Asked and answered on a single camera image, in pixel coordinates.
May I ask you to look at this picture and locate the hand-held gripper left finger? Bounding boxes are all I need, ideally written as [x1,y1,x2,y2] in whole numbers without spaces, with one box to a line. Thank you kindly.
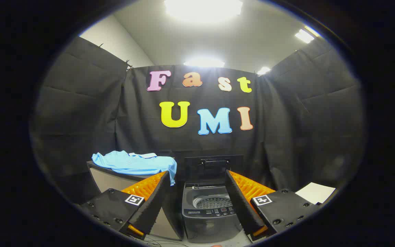
[79,170,171,240]

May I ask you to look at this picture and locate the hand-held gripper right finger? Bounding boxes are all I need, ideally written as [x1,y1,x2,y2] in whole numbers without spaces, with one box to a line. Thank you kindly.
[225,169,321,241]

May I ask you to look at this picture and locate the grey washing machine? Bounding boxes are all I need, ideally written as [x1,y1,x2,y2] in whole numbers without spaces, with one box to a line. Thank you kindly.
[182,182,253,243]

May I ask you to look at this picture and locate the light blue polo shirt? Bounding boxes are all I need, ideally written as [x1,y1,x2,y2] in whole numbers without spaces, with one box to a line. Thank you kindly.
[92,150,177,186]

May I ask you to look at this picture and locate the grey cabinet with dark top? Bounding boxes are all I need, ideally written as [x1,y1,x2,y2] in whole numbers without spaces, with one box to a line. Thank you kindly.
[87,161,184,240]

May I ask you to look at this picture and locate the white paper sheet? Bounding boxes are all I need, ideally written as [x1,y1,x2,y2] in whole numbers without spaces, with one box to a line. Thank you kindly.
[295,182,336,205]

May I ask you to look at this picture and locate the black backdrop cloth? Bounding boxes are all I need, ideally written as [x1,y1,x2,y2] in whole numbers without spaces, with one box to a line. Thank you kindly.
[29,36,366,206]

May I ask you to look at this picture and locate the large ceiling light panel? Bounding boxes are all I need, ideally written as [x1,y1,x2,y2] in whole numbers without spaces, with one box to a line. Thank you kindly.
[164,0,243,24]

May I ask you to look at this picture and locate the tangled black cables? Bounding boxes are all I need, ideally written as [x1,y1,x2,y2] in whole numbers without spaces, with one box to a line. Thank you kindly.
[139,237,182,247]

